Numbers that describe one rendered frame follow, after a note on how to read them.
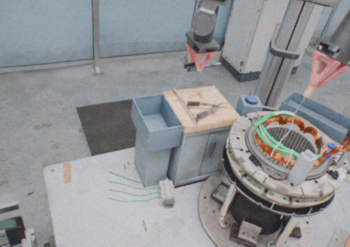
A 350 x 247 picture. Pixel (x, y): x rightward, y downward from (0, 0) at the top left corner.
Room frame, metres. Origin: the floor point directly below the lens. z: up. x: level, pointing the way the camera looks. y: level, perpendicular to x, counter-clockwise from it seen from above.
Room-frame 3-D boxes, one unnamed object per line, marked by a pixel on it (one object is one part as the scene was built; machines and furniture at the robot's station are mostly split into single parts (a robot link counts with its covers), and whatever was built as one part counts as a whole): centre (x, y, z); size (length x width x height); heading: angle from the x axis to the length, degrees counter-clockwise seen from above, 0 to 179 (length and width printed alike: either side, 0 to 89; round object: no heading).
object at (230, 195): (0.61, -0.20, 0.91); 0.02 x 0.02 x 0.21
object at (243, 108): (0.96, -0.26, 0.91); 0.07 x 0.07 x 0.25; 11
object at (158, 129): (0.76, 0.06, 0.92); 0.17 x 0.11 x 0.28; 29
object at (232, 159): (0.61, -0.18, 1.05); 0.09 x 0.04 x 0.01; 33
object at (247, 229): (0.55, -0.27, 0.85); 0.06 x 0.04 x 0.05; 75
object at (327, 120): (0.91, -0.49, 0.92); 0.25 x 0.11 x 0.28; 55
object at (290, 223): (0.55, -0.37, 0.91); 0.02 x 0.02 x 0.21
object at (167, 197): (0.67, -0.01, 0.80); 0.10 x 0.05 x 0.04; 15
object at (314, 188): (0.66, -0.31, 1.09); 0.32 x 0.32 x 0.01
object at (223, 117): (0.83, -0.07, 1.05); 0.20 x 0.19 x 0.02; 119
